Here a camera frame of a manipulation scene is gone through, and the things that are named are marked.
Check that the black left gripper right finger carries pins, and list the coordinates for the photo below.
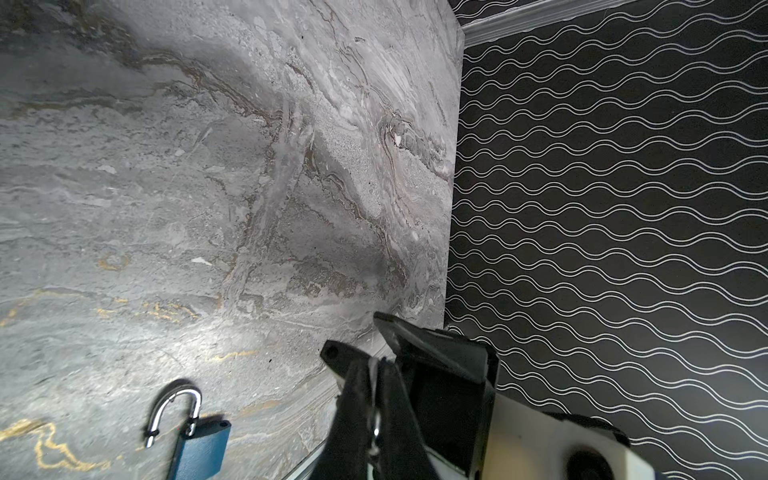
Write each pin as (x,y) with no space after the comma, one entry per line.
(399,450)

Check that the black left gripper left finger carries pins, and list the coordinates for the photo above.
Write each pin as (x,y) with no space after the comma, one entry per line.
(346,452)

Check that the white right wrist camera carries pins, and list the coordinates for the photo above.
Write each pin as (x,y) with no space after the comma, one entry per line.
(524,443)

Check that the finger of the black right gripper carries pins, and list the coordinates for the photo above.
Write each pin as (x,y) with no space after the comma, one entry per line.
(339,357)

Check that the blue padlock right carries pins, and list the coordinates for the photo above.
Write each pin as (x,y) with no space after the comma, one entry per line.
(200,448)

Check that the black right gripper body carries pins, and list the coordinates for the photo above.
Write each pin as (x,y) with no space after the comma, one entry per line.
(450,383)

